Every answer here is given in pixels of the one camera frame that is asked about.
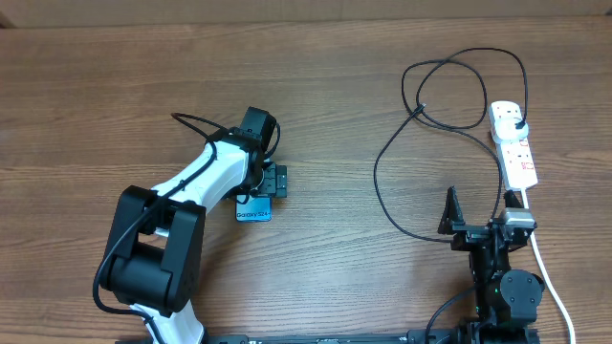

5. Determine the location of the white power strip cord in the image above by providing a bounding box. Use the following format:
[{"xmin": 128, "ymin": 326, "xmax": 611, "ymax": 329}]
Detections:
[{"xmin": 519, "ymin": 188, "xmax": 578, "ymax": 344}]

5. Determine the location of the blue Galaxy smartphone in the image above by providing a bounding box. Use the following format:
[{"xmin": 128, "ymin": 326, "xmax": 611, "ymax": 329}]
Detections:
[{"xmin": 235, "ymin": 198, "xmax": 273, "ymax": 223}]

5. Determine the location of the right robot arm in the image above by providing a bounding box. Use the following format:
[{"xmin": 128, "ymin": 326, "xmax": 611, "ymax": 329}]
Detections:
[{"xmin": 437, "ymin": 187, "xmax": 545, "ymax": 343}]

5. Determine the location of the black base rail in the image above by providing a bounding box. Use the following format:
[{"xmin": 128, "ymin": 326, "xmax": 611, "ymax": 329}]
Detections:
[{"xmin": 114, "ymin": 328, "xmax": 541, "ymax": 344}]

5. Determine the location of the white power strip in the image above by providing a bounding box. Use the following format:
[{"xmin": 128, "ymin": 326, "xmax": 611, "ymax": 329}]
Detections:
[{"xmin": 488, "ymin": 100, "xmax": 538, "ymax": 191}]

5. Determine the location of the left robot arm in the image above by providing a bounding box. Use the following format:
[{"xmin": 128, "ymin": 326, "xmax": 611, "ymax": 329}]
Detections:
[{"xmin": 93, "ymin": 107, "xmax": 288, "ymax": 343}]

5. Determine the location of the black USB charging cable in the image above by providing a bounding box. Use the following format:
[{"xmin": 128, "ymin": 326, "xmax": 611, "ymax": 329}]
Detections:
[{"xmin": 373, "ymin": 47, "xmax": 530, "ymax": 245}]

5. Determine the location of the white charger plug adapter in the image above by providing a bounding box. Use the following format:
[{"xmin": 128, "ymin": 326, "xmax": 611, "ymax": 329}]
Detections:
[{"xmin": 491, "ymin": 118, "xmax": 529, "ymax": 144}]

